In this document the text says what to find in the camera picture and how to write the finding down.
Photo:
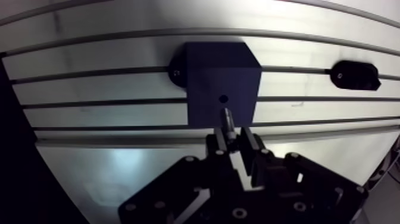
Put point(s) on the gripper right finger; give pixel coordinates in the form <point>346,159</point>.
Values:
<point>300,190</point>

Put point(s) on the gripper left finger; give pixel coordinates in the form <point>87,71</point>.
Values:
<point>187,187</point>

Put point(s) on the steel bolt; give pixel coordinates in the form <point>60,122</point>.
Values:
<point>228,123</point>

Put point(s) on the dark blue-grey block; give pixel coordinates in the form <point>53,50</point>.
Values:
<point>220,84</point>

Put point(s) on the black oval holder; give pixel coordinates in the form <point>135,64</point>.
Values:
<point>354,75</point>

